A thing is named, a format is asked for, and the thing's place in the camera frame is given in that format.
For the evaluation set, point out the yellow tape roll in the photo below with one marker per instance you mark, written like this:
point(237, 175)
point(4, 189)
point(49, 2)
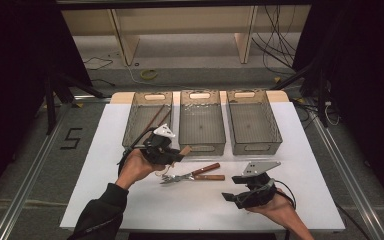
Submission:
point(148, 74)

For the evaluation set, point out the grey transparent plastic bin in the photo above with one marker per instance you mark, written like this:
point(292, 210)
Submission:
point(253, 130)
point(136, 123)
point(201, 130)

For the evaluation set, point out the person's right hand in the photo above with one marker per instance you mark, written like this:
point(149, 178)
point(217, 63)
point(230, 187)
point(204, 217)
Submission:
point(276, 208)

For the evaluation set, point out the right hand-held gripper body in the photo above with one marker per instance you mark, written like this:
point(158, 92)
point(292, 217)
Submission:
point(256, 193)

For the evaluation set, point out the black metal stand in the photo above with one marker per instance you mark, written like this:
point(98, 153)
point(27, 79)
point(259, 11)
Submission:
point(51, 106)
point(321, 100)

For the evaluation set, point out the white table cover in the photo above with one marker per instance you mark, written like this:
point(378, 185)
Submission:
point(196, 206)

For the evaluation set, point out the beige wooden desk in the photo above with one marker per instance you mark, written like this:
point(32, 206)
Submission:
point(186, 20)

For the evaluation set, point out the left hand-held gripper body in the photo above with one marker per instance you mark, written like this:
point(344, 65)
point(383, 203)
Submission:
point(158, 148)

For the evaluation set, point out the metal floor rail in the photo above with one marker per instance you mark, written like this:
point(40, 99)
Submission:
point(30, 180)
point(353, 176)

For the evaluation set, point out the person's left hand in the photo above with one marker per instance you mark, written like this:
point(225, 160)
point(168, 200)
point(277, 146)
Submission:
point(136, 170)

